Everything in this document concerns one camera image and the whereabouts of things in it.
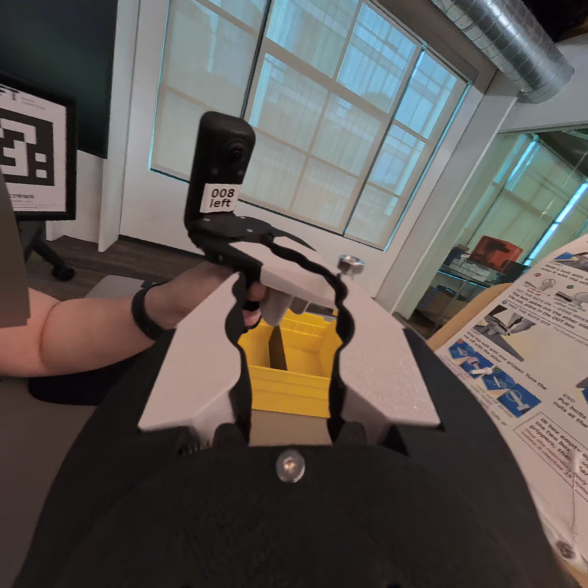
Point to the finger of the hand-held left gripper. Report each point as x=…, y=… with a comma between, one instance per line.
x=289, y=280
x=321, y=268

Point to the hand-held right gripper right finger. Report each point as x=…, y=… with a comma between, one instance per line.
x=390, y=367

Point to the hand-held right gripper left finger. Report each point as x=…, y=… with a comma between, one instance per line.
x=193, y=367

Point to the silver hex bolt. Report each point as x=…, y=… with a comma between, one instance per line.
x=351, y=265

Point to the yellow bin with black divider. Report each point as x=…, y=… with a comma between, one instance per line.
x=285, y=390

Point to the person's left forearm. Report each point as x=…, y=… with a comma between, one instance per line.
x=82, y=335

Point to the person's left hand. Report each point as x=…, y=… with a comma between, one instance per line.
x=193, y=294

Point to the black wrist band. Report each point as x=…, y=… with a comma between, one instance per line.
x=142, y=317

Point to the black plastic bin divider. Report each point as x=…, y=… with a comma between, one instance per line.
x=277, y=353

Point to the large gridded window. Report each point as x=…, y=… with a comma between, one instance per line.
x=321, y=115

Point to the printed instruction sheet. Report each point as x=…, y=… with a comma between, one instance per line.
x=528, y=367

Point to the red-brown box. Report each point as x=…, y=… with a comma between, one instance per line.
x=496, y=250

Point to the framed black-white marker sign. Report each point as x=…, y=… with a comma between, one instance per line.
x=50, y=138

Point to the black television screen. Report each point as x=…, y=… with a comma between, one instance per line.
x=55, y=46

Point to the silver round ceiling duct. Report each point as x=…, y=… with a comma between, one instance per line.
x=514, y=41

